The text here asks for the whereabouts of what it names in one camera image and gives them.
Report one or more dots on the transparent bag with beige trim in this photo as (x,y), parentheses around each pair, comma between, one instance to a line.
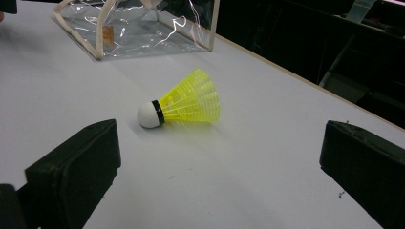
(133,35)

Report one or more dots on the yellow plastic shuttlecock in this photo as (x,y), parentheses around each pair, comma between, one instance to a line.
(187,101)

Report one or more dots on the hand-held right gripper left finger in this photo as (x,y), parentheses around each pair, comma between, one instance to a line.
(76,165)

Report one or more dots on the black metal stand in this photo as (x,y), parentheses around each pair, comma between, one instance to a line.
(344,82)

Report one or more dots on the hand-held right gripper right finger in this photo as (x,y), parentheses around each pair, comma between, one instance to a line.
(366,165)

